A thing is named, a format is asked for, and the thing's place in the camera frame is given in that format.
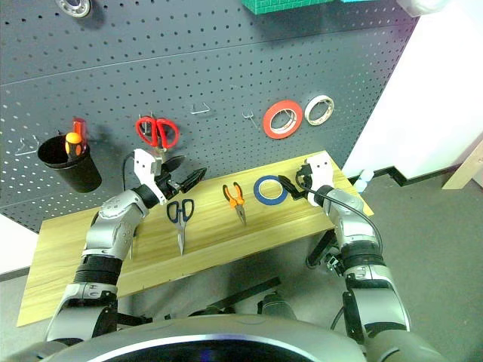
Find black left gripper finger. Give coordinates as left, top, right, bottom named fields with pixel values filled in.
left=180, top=167, right=208, bottom=192
left=163, top=155, right=186, bottom=172

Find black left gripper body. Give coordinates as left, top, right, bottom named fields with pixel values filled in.
left=156, top=173, right=188, bottom=200

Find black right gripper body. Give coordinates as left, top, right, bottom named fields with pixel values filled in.
left=295, top=165, right=315, bottom=195

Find blue tape roll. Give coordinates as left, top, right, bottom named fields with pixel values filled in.
left=253, top=174, right=290, bottom=207

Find orange and black pliers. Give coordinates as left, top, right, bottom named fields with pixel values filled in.
left=222, top=182, right=248, bottom=226

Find grey perforated pegboard wall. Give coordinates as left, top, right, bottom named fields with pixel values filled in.
left=0, top=0, right=420, bottom=233

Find black and blue scissors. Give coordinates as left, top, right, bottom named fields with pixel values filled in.
left=166, top=198, right=195, bottom=256

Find small white round caps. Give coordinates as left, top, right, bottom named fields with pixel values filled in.
left=354, top=169, right=374, bottom=192

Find red tape roll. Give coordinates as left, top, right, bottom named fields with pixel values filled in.
left=263, top=99, right=304, bottom=140

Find white tape roll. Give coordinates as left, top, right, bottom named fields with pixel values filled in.
left=304, top=94, right=336, bottom=126

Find black plastic cup holder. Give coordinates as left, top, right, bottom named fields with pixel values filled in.
left=37, top=134, right=103, bottom=194

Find orange and black screwdriver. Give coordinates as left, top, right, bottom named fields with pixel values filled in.
left=65, top=131, right=83, bottom=164

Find dark grey rounded shell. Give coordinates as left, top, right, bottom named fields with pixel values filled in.
left=258, top=290, right=297, bottom=321
left=188, top=304, right=235, bottom=318

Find grey rounded robot chest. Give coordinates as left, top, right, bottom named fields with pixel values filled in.
left=37, top=314, right=367, bottom=362

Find light wooden furniture piece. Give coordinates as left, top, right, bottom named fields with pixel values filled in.
left=441, top=139, right=483, bottom=190

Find green plastic bin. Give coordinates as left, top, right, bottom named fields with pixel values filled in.
left=241, top=0, right=335, bottom=17

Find silver round bearing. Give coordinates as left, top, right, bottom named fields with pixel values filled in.
left=55, top=0, right=92, bottom=18

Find white rounded plastic object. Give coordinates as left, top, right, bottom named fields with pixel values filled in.
left=395, top=0, right=454, bottom=18

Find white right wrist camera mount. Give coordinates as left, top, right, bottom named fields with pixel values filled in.
left=301, top=157, right=335, bottom=207

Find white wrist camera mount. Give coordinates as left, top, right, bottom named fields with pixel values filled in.
left=133, top=148, right=169, bottom=206
left=301, top=157, right=335, bottom=207

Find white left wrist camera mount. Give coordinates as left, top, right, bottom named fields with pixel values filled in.
left=133, top=148, right=169, bottom=206

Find red handled scissors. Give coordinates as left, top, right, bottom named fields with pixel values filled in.
left=135, top=115, right=180, bottom=153

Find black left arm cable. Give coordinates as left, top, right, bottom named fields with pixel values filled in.
left=122, top=154, right=137, bottom=192

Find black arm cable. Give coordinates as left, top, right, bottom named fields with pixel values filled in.
left=297, top=171, right=384, bottom=265
left=122, top=154, right=137, bottom=192

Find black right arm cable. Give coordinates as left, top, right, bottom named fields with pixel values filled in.
left=297, top=171, right=384, bottom=265

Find black metal frame bar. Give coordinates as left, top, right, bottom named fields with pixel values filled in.
left=205, top=276, right=282, bottom=308

